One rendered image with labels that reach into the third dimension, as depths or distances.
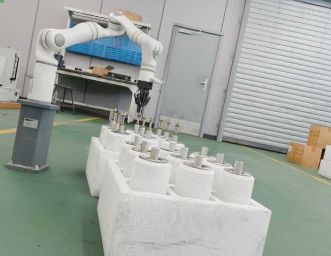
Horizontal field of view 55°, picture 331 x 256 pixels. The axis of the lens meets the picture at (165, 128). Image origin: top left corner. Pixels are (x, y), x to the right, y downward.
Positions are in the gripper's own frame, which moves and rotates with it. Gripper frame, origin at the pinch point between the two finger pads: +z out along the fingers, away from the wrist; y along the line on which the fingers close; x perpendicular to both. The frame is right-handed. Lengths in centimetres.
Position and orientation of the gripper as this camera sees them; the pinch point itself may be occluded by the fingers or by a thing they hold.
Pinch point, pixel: (140, 110)
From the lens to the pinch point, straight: 155.5
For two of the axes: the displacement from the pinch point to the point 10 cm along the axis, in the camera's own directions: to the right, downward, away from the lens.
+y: -4.3, -0.4, -9.0
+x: 8.8, 2.0, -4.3
